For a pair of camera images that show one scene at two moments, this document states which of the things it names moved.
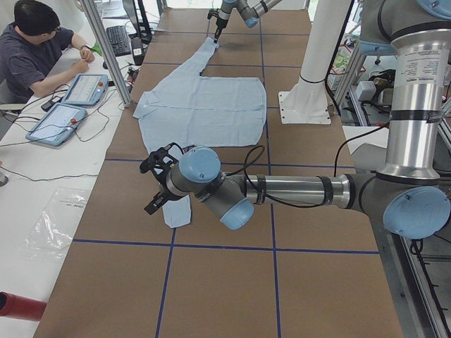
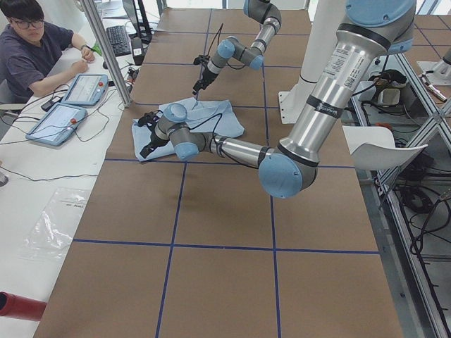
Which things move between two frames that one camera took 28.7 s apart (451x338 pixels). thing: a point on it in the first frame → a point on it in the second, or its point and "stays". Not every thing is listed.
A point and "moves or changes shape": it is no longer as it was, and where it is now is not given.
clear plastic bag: x=52 y=232 stays
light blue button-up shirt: x=192 y=110 moves or changes shape
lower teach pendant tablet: x=57 y=123 stays
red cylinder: x=20 y=308 stays
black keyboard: x=118 y=39 stays
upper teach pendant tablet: x=87 y=89 stays
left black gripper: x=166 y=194 → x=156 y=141
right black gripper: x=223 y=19 → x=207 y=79
